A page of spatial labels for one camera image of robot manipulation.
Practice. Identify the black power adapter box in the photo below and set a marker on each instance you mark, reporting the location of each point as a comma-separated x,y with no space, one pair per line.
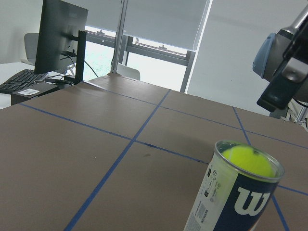
31,92

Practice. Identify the black computer monitor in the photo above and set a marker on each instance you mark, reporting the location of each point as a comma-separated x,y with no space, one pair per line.
62,38

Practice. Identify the white cloth pile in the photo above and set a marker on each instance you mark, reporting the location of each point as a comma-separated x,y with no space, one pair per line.
297,112

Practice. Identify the grey chair behind monitor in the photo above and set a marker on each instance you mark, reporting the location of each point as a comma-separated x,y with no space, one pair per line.
31,43

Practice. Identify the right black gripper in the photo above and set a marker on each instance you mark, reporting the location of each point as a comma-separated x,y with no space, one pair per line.
291,78

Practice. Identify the yellow tennis ball plain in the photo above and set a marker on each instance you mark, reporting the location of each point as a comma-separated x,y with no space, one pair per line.
246,158

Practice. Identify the white chair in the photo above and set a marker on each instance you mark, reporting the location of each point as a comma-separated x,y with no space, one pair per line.
128,71

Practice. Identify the clear tennis ball tube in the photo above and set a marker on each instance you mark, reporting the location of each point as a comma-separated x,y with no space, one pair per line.
230,198

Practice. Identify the black keyboard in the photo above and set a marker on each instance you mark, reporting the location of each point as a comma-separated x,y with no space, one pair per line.
21,80

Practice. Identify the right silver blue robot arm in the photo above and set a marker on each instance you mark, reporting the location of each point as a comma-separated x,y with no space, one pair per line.
282,60

